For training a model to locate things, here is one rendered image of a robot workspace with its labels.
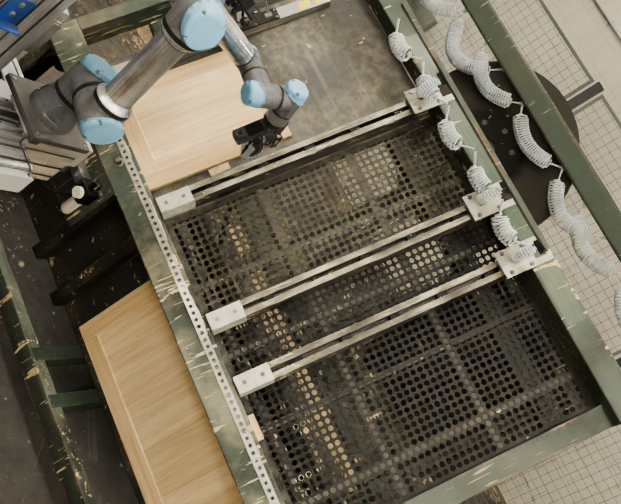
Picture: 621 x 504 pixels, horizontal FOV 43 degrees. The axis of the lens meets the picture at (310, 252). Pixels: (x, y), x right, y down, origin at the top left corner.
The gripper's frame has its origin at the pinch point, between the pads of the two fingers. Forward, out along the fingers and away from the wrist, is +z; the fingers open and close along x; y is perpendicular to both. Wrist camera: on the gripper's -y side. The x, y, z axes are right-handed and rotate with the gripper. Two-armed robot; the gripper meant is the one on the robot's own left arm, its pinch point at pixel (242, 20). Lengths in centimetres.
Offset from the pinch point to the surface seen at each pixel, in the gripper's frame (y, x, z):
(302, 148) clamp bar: -52, 19, 6
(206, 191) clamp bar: -41, 56, 4
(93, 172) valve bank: -6, 80, 9
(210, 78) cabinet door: -5.5, 22.1, 10.1
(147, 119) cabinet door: -2, 51, 10
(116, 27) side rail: 38, 33, 13
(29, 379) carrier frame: -38, 146, 45
